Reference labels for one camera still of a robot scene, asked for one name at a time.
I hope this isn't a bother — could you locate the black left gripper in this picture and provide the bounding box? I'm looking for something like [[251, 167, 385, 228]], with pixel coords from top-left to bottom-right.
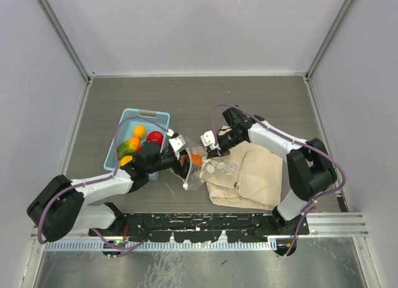
[[146, 148, 200, 178]]

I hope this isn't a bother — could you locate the orange fake fruit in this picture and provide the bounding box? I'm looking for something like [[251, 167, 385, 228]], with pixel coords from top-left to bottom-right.
[[192, 154, 203, 166]]

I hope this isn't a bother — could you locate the clear polka dot zip bag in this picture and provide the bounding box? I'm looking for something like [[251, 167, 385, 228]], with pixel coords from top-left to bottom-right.
[[177, 139, 239, 190]]

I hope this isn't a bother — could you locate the red fake apple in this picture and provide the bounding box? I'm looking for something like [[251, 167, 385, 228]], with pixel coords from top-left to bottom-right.
[[146, 131, 164, 147]]

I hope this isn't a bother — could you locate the green fake fruit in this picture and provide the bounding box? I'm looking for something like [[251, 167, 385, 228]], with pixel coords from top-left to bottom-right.
[[116, 137, 141, 160]]

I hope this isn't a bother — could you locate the yellow fake lemon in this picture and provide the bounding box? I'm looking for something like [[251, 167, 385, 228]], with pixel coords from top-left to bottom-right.
[[132, 125, 147, 140]]

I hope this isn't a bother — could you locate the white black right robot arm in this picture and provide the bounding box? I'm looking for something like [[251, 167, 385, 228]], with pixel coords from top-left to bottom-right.
[[200, 105, 337, 235]]

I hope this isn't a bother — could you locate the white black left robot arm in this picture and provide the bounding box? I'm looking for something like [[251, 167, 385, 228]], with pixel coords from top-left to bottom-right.
[[27, 142, 192, 243]]

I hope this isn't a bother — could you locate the beige folded fabric garment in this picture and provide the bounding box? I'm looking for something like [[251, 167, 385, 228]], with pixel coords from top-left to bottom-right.
[[206, 141, 283, 211]]

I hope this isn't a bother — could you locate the light blue plastic basket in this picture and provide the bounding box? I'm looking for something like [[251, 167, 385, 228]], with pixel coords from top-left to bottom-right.
[[103, 108, 170, 180]]

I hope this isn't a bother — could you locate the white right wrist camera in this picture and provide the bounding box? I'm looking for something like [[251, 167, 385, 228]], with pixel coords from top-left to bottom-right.
[[200, 131, 218, 150]]

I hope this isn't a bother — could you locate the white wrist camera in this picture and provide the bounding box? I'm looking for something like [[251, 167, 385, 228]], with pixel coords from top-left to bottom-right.
[[200, 131, 218, 150], [169, 132, 188, 153]]

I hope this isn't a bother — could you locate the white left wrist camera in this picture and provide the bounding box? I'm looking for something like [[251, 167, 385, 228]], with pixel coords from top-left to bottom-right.
[[169, 132, 188, 153]]

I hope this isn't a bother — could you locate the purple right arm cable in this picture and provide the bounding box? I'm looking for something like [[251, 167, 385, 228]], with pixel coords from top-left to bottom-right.
[[210, 104, 348, 258]]

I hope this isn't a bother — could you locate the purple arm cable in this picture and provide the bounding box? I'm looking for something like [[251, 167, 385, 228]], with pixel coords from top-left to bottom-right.
[[210, 104, 348, 258], [37, 115, 175, 259]]

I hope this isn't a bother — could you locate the black paint-chipped base rail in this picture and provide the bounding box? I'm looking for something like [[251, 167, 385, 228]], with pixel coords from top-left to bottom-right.
[[99, 213, 299, 243]]

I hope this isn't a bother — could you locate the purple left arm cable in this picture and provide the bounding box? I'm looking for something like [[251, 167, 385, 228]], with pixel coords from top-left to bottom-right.
[[37, 115, 175, 259]]

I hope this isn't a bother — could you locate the aluminium frame rail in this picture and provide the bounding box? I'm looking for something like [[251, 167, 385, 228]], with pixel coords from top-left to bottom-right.
[[37, 0, 95, 82]]

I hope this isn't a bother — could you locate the light blue slotted cable duct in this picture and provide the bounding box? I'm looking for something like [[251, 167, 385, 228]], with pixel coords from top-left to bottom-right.
[[44, 239, 277, 252]]

